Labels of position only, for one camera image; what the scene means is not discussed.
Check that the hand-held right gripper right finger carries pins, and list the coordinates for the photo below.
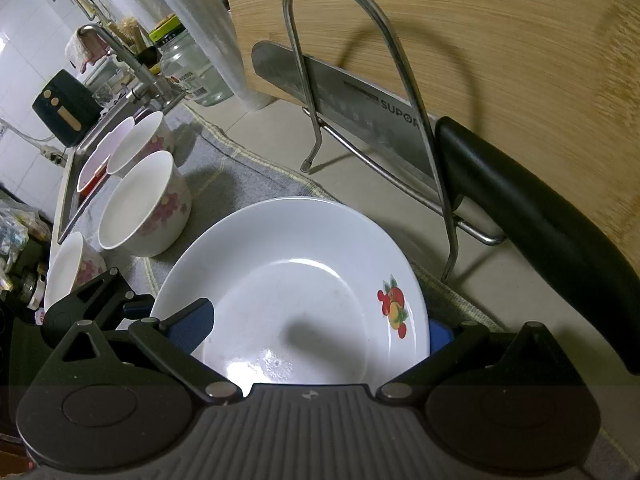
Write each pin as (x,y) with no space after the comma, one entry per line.
(441,337)

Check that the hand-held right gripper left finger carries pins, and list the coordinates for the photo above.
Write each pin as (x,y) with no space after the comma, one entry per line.
(192,325)

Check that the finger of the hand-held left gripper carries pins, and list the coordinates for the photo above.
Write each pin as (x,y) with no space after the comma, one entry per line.
(75,305)

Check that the white bowl with floral print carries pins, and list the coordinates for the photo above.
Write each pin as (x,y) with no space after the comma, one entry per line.
(135,140)
(130,205)
(62,270)

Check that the white plate with fruit print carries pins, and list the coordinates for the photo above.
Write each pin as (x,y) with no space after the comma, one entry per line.
(280,270)

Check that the red plastic basin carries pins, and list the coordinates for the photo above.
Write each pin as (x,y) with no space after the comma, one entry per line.
(95,183)

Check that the pink white bowl in sink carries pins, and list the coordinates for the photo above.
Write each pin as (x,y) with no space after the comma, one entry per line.
(95,162)

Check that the grey checked cloth mat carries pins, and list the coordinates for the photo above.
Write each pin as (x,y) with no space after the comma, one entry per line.
(225,170)

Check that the black air fryer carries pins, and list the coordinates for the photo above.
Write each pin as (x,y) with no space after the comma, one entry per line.
(60,110)

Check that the steel faucet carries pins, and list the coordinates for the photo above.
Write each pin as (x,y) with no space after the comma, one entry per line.
(142,75)

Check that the glass jar with green lid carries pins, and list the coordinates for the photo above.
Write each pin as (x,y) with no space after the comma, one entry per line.
(200,75)

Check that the pink rag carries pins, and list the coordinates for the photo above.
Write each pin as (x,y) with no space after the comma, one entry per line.
(87,50)

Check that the bamboo cutting board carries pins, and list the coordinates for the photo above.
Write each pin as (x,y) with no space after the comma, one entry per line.
(500,35)

